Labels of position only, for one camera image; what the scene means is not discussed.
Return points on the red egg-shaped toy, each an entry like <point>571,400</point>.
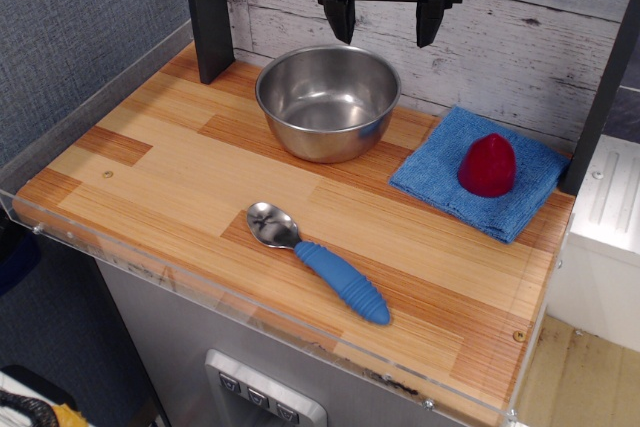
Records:
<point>489,167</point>

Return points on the stainless steel bowl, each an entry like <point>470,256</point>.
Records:
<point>330,103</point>

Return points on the blue folded cloth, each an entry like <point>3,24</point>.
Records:
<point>430,175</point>

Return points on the white cabinet on right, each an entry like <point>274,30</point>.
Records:
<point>595,287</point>

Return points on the silver dispenser button panel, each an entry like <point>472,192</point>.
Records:
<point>247,397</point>

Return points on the yellow black object corner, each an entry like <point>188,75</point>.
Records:
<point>42,414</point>

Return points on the blue-handled metal spoon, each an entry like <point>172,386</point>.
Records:
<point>274,228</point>

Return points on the dark right vertical post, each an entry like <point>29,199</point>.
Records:
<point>611,80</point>

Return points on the clear acrylic guard rail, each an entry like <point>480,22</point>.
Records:
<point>153,174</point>

